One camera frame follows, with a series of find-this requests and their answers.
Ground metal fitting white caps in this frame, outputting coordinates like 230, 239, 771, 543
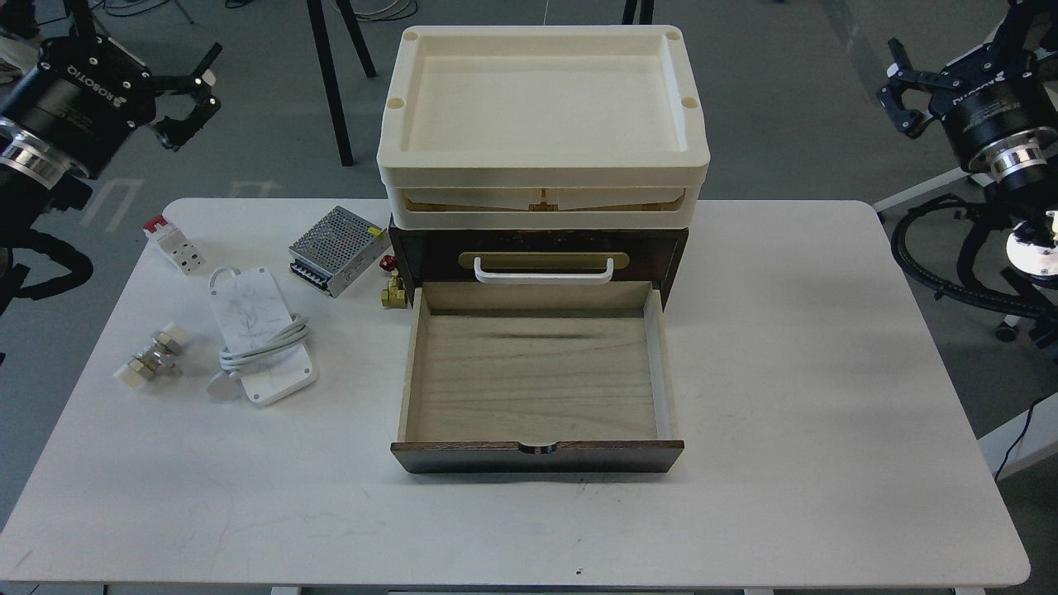
113, 321, 190, 389

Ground white charger with cable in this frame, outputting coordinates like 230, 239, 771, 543
207, 266, 318, 405

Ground metal mesh power supply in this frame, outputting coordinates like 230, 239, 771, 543
288, 206, 393, 298

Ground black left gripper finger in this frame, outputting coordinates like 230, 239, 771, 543
154, 95, 222, 151
149, 44, 222, 93

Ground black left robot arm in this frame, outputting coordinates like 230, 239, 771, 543
1, 34, 222, 307

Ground brass valve red knob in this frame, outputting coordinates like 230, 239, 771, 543
379, 254, 408, 309

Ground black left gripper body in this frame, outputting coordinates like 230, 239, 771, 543
2, 37, 156, 179

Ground black cable loop right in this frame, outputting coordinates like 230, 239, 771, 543
891, 195, 1058, 320

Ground white chair base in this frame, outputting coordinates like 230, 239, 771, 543
873, 167, 993, 219

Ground open wooden drawer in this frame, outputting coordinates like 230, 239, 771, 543
393, 281, 685, 474

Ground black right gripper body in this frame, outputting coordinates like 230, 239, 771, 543
929, 50, 1056, 173

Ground white table leg right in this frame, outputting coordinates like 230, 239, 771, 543
978, 394, 1057, 481

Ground white drawer handle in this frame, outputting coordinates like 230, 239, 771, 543
474, 257, 615, 285

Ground white red circuit breaker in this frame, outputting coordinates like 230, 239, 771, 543
142, 215, 203, 275

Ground cream plastic tray cabinet top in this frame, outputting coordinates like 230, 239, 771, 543
377, 26, 711, 230

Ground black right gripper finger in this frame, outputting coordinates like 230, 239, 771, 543
887, 38, 953, 90
877, 83, 942, 138

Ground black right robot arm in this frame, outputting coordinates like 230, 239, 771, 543
876, 1, 1057, 288

